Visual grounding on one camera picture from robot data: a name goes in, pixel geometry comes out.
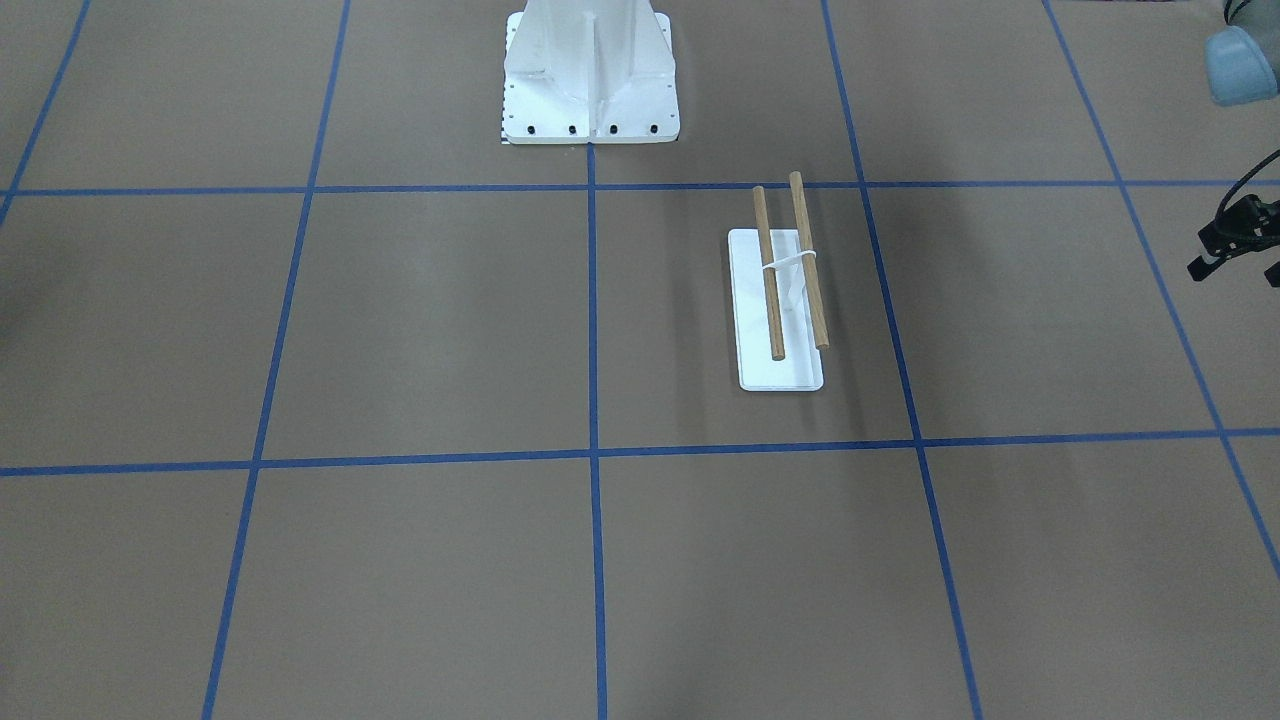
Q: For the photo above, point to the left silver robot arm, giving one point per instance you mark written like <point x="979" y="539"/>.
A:
<point x="1242" y="59"/>

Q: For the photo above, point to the white central pedestal column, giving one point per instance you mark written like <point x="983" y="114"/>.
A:
<point x="579" y="72"/>

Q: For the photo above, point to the upper wooden rack dowel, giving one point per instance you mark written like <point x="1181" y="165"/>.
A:
<point x="809" y="260"/>

